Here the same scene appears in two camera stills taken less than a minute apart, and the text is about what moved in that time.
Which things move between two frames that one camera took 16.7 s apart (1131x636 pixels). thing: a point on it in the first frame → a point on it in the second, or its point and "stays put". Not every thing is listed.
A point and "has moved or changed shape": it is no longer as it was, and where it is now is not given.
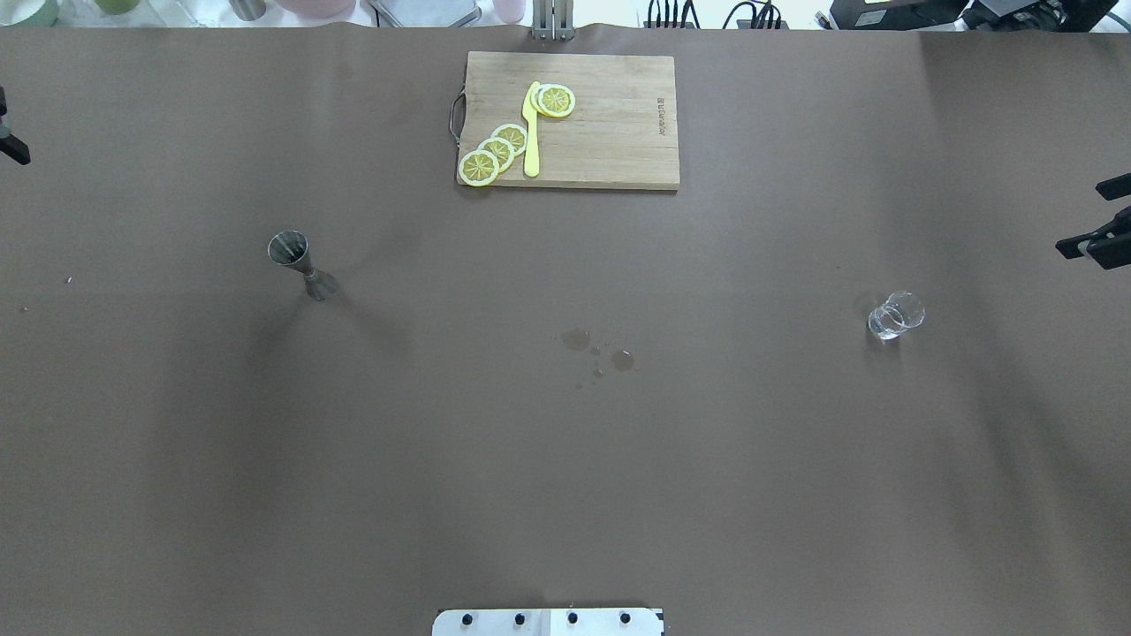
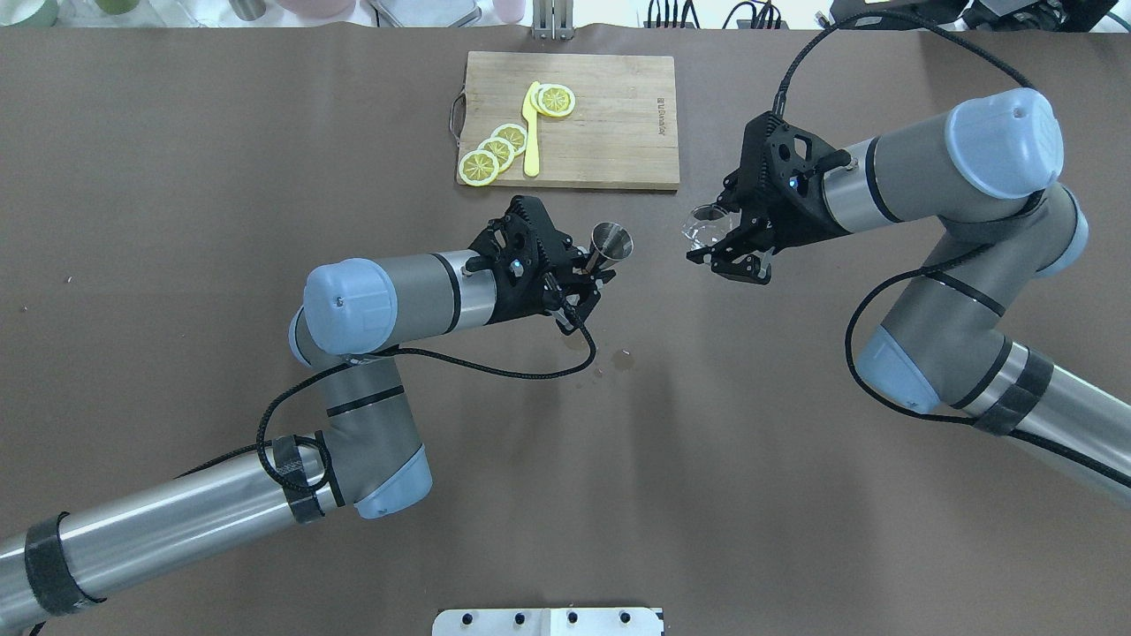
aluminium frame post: x=553 y=19 stays put
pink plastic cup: x=510 y=11 stays put
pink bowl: x=317 y=9 stays put
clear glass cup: x=901 y=312 has moved or changed shape
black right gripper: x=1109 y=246 → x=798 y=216
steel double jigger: x=289 y=248 → x=610 y=243
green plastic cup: x=117 y=7 stays put
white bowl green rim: x=28 y=13 stays put
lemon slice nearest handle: x=478 y=168 stays put
